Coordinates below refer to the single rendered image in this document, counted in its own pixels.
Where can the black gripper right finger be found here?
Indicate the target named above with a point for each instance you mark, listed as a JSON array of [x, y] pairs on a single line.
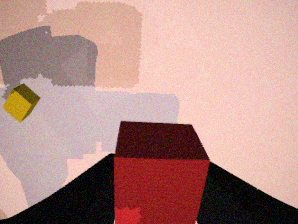
[[229, 200]]

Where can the yellow cube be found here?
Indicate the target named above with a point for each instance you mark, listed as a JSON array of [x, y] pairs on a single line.
[[21, 102]]

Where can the red block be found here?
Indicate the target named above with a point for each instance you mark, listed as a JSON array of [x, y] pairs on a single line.
[[159, 173]]

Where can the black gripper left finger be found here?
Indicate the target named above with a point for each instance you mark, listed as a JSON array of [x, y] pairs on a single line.
[[88, 199]]

